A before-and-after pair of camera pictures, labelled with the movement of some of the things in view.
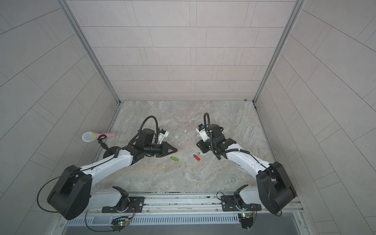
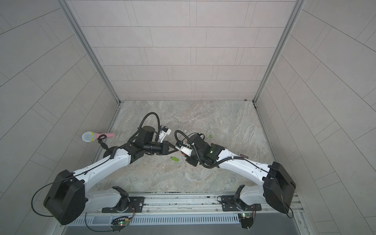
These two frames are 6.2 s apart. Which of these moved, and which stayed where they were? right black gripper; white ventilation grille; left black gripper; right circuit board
Moved: right black gripper
Stayed: white ventilation grille; right circuit board; left black gripper
